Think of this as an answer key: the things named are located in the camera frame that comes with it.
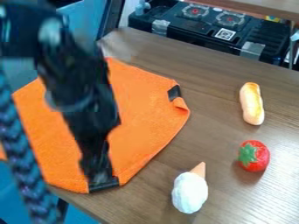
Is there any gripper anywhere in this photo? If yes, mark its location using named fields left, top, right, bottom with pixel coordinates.
left=36, top=53, right=123, bottom=144

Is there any black tool case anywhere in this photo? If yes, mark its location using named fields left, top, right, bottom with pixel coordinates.
left=127, top=0, right=292, bottom=66

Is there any toy ice cream cone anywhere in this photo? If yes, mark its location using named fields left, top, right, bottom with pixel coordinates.
left=170, top=161, right=211, bottom=214

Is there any toy bread loaf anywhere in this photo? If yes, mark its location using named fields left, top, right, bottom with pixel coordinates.
left=238, top=81, right=267, bottom=127

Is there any braided cable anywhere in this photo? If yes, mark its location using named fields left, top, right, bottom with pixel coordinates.
left=0, top=69, right=64, bottom=224

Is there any red toy strawberry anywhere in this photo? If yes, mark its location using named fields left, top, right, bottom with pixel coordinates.
left=237, top=139, right=271, bottom=173

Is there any orange cloth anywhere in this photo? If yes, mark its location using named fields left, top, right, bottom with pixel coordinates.
left=0, top=57, right=192, bottom=194

